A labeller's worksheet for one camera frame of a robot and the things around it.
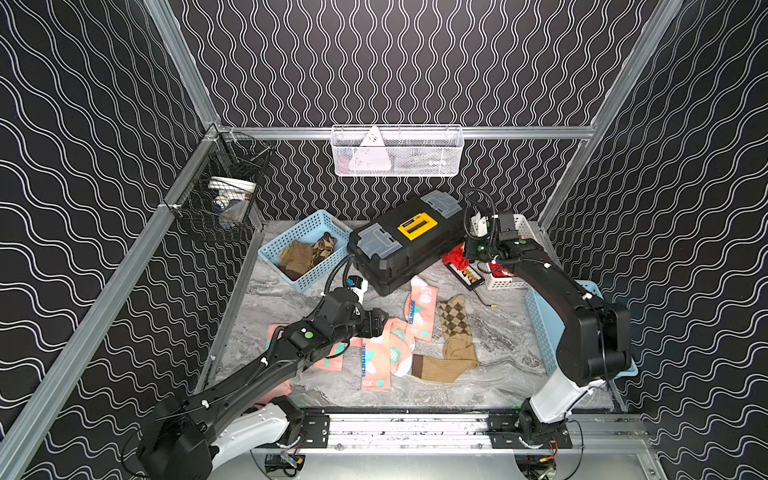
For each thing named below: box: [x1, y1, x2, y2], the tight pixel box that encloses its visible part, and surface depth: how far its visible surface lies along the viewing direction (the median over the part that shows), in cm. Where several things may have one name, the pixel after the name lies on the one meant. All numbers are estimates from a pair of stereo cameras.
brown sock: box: [277, 240, 313, 281], surface depth 102 cm
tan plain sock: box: [412, 294, 479, 383], surface depth 89 cm
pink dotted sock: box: [314, 319, 415, 391], surface depth 87 cm
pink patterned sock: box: [405, 275, 439, 342], surface depth 96 cm
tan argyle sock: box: [311, 231, 338, 267], surface depth 109 cm
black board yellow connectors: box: [444, 263, 485, 291], surface depth 105 cm
